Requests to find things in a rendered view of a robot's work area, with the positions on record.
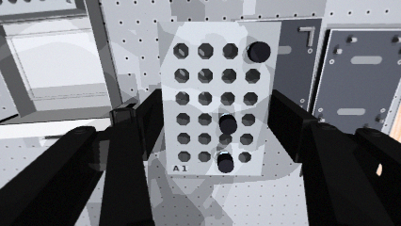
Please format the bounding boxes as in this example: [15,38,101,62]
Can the grey perforated block with holes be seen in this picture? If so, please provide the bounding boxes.
[0,0,87,21]
[157,22,281,176]

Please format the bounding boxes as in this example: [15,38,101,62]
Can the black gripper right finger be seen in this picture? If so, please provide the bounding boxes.
[267,89,401,226]

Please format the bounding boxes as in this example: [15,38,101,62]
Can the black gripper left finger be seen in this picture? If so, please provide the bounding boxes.
[0,89,164,226]

